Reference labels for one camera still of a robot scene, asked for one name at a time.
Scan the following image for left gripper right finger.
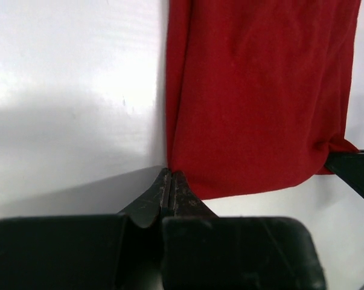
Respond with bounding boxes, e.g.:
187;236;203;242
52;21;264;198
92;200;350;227
162;172;327;289

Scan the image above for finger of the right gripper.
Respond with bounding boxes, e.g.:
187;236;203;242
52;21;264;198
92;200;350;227
325;150;364;199

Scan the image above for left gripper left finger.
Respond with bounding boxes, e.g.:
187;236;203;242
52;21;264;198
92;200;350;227
0;169;171;289

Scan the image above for dark red t shirt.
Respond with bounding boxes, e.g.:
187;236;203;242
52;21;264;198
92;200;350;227
165;0;360;199

